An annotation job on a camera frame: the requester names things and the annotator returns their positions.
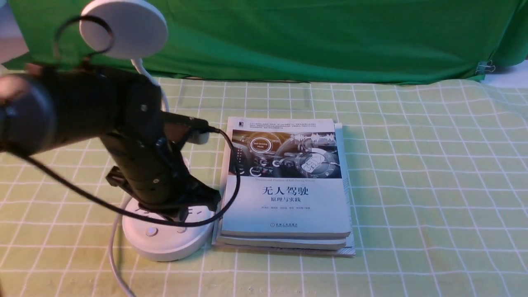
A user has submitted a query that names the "white desk lamp with sockets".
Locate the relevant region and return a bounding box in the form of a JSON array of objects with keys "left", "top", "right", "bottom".
[{"left": 81, "top": 0, "right": 213, "bottom": 262}]

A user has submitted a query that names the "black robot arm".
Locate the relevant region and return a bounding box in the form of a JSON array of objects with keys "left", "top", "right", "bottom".
[{"left": 1, "top": 64, "right": 221, "bottom": 225}]

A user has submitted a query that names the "bottom thin book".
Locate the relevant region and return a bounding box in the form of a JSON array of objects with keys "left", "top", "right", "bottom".
[{"left": 212, "top": 124, "right": 356, "bottom": 257}]

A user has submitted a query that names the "green checkered tablecloth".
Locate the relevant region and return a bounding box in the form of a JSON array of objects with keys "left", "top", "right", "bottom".
[{"left": 1, "top": 78, "right": 528, "bottom": 297}]

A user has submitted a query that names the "green backdrop cloth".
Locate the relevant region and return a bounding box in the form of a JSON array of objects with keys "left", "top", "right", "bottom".
[{"left": 5, "top": 0, "right": 528, "bottom": 85}]

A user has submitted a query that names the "metal binder clip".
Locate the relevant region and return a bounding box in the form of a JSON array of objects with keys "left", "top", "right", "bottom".
[{"left": 475, "top": 60, "right": 496, "bottom": 75}]

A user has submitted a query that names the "white lamp power cable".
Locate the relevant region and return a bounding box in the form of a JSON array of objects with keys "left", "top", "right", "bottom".
[{"left": 108, "top": 197, "right": 137, "bottom": 297}]

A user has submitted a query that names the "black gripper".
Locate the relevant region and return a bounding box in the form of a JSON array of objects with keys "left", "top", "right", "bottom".
[{"left": 100, "top": 124, "right": 222, "bottom": 222}]

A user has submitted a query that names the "top self-driving textbook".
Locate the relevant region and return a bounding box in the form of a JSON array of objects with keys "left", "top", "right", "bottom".
[{"left": 222, "top": 117, "right": 352, "bottom": 238}]

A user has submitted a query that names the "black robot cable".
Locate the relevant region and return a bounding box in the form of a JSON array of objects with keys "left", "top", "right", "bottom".
[{"left": 16, "top": 15, "right": 241, "bottom": 228}]

